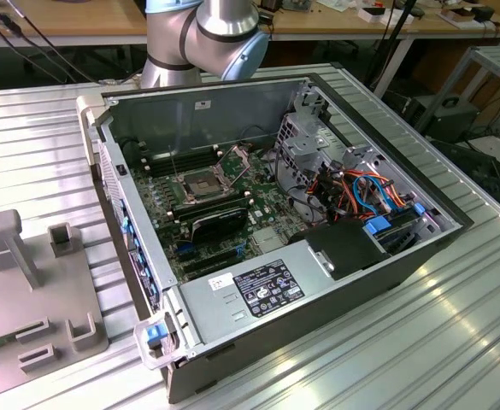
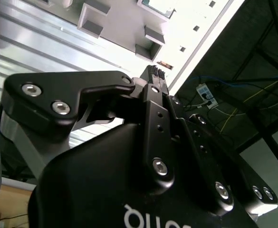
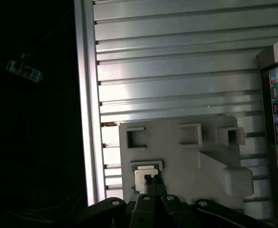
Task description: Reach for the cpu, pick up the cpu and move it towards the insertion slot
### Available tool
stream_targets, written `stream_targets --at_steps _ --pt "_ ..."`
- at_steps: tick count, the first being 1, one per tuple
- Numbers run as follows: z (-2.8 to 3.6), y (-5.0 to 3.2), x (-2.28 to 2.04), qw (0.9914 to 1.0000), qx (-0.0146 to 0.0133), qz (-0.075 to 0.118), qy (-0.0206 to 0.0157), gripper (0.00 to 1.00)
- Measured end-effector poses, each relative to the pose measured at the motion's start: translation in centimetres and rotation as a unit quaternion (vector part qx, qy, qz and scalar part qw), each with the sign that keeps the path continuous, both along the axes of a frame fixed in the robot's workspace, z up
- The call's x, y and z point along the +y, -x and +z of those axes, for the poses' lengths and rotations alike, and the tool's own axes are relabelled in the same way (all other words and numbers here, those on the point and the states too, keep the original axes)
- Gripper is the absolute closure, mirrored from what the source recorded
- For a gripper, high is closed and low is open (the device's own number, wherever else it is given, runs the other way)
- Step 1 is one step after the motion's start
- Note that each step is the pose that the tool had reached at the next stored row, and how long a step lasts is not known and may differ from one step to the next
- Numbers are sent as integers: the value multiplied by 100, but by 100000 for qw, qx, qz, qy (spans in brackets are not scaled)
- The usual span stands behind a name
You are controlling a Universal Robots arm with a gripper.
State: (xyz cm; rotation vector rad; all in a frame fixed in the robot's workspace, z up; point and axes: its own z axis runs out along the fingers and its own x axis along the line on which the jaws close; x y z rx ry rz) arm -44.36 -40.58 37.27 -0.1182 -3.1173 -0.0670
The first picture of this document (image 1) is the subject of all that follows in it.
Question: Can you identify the black RAM slot bank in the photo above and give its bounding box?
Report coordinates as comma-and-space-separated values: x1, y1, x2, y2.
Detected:
170, 190, 251, 221
140, 144, 224, 179

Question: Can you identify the CPU socket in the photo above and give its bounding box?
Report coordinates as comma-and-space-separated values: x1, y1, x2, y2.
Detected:
172, 168, 230, 205

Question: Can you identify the black expansion slot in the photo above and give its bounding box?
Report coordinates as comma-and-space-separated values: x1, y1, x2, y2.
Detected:
182, 255, 240, 279
176, 246, 238, 268

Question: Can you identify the green motherboard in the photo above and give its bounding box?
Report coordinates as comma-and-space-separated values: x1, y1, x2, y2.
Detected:
127, 143, 319, 284

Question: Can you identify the metal socket cover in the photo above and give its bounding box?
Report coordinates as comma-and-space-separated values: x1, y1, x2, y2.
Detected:
216, 143, 253, 189

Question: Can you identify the black graphics card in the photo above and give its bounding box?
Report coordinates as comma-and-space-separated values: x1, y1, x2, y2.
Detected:
189, 207, 250, 245

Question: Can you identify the silver chipset heatsink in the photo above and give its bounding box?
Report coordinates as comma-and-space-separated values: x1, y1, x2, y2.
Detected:
251, 228, 287, 254

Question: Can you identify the silver metal drive cage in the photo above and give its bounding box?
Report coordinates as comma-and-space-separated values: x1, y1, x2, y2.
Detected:
274, 113, 350, 223

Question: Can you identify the black plastic shroud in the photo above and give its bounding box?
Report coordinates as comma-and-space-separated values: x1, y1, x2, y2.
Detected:
287, 217, 391, 282

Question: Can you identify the grey power supply with label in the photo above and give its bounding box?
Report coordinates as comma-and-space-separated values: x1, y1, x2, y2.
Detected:
179, 249, 334, 347

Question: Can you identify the blue disk carrier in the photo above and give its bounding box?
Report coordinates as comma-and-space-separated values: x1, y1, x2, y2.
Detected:
362, 215, 394, 237

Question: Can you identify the open black PC case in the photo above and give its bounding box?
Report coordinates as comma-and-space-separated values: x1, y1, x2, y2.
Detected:
74, 62, 475, 405

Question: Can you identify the blue case latch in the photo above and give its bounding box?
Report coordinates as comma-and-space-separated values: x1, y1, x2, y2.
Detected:
144, 324, 168, 349

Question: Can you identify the wooden desk with white legs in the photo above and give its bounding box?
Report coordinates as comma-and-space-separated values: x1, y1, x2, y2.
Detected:
256, 0, 500, 100

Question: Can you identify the black mesh panel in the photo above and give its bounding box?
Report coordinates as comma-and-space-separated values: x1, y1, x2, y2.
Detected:
428, 139, 500, 211

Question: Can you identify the black tripod pole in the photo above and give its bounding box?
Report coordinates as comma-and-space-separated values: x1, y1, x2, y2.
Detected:
362, 0, 418, 91

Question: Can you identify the white box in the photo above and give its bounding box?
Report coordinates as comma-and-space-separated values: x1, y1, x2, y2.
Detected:
358, 6, 415, 25

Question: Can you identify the grey parts rack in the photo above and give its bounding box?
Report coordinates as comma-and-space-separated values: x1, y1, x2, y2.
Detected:
0, 208, 110, 403

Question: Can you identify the brown cardboard box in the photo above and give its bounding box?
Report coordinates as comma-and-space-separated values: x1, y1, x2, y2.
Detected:
439, 8, 478, 25

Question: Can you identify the orange wire bundle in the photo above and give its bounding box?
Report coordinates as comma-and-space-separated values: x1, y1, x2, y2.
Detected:
309, 168, 409, 215

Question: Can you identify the blue wire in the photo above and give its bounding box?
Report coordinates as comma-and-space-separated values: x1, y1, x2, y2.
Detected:
351, 173, 388, 213

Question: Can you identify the black wire loop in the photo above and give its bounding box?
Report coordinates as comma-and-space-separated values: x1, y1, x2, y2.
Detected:
116, 135, 146, 166

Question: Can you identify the black box with handle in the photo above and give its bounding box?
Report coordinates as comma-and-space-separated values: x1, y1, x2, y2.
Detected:
407, 96, 479, 143

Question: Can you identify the dark camera cable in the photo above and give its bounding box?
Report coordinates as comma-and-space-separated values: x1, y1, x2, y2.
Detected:
0, 8, 80, 85
9, 0, 102, 83

